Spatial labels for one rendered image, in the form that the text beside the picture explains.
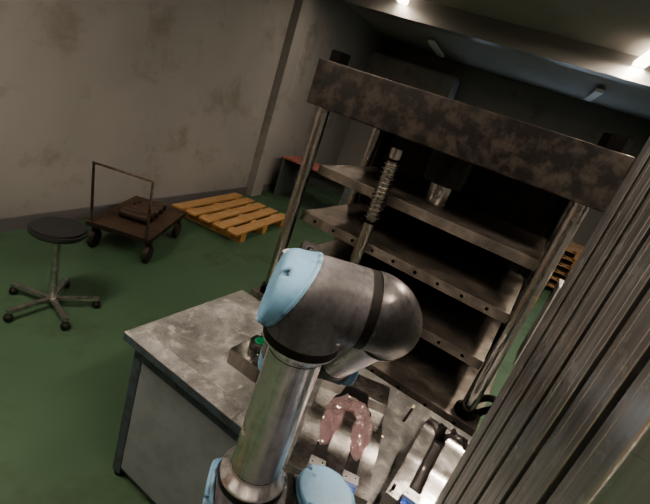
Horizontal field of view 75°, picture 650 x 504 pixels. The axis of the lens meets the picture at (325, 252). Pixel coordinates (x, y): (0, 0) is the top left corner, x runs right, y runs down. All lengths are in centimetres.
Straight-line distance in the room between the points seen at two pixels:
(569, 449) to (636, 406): 6
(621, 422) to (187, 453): 176
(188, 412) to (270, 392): 117
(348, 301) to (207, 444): 132
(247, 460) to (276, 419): 10
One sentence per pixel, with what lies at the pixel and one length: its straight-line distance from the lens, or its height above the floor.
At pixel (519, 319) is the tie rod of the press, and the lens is 187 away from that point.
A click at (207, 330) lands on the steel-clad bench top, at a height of 80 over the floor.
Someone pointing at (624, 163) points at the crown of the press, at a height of 198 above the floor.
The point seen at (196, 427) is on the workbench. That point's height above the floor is 59.
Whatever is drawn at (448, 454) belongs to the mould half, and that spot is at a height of 92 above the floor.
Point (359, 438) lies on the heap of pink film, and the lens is 152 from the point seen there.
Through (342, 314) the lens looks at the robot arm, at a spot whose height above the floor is 164.
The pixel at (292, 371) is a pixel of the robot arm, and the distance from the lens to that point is 61.
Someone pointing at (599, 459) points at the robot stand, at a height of 177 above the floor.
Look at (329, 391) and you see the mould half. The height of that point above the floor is 87.
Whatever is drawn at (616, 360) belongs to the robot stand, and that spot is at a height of 181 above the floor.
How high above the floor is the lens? 189
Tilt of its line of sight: 20 degrees down
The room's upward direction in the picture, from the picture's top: 19 degrees clockwise
